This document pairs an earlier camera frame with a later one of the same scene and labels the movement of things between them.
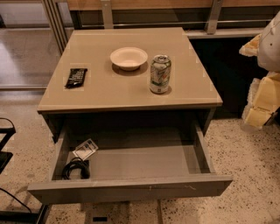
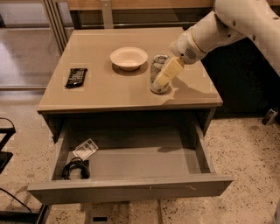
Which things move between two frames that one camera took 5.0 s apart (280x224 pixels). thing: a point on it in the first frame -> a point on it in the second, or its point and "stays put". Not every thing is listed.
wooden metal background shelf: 199,18 stays put
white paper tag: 85,150 stays put
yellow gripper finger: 263,100 -> 187,51
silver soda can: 160,74 stays put
